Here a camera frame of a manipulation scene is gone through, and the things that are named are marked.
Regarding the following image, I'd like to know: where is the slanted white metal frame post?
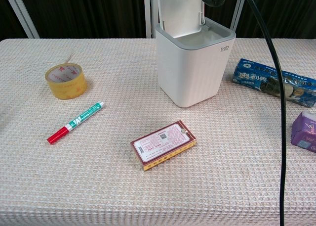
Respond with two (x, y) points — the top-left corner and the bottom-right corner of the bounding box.
(1, 0), (40, 39)

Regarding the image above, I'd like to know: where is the upright white metal frame post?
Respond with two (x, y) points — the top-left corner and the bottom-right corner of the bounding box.
(144, 0), (158, 39)

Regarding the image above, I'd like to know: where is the white lidded trash bin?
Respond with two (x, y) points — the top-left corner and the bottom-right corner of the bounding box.
(155, 17), (237, 108)

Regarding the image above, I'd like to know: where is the beige waffle tablecloth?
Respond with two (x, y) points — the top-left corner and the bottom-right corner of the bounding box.
(0, 38), (316, 226)

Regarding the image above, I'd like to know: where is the white container lid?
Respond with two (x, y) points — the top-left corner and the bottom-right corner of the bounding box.
(156, 0), (206, 39)

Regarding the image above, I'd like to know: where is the dark curtain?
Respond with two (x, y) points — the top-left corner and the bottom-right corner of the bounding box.
(0, 0), (316, 40)

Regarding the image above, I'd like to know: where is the blue Oreo cookie pack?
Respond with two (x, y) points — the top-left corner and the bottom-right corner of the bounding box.
(232, 58), (316, 108)

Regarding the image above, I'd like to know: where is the purple paper box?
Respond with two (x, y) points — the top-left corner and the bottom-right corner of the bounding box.
(290, 111), (316, 153)

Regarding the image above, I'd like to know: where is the thin white metal frame post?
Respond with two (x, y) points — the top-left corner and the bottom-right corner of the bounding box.
(231, 0), (247, 32)

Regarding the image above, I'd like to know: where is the yellow packing tape roll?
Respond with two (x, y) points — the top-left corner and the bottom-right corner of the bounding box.
(44, 63), (88, 100)

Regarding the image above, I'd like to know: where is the green marker red cap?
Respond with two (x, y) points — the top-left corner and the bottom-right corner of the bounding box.
(46, 101), (104, 145)

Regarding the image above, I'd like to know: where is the black cable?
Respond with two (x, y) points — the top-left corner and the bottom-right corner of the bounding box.
(241, 0), (288, 226)

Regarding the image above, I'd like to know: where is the red playing card box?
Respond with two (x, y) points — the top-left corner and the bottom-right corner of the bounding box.
(130, 120), (198, 172)

